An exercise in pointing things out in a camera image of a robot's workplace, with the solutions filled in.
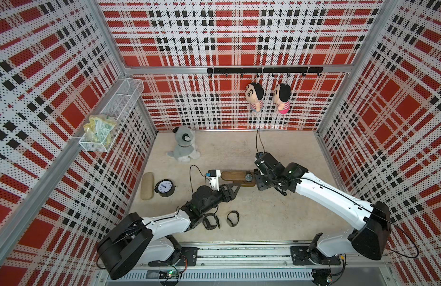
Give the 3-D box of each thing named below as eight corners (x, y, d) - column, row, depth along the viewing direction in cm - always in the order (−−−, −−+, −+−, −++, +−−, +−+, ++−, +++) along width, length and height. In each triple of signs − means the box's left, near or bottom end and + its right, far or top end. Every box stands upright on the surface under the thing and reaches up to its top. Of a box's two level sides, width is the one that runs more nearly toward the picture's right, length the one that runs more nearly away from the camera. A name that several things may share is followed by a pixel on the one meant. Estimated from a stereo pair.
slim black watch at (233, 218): (226, 227, 84) (226, 225, 81) (227, 212, 88) (226, 210, 86) (239, 227, 83) (239, 225, 81) (238, 212, 88) (239, 210, 85)
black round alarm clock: (154, 196, 93) (152, 194, 91) (159, 181, 99) (157, 179, 96) (172, 196, 93) (171, 194, 91) (176, 181, 99) (175, 179, 96)
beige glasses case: (141, 202, 91) (140, 200, 89) (142, 176, 101) (141, 174, 99) (154, 199, 92) (152, 197, 90) (154, 173, 102) (152, 171, 100)
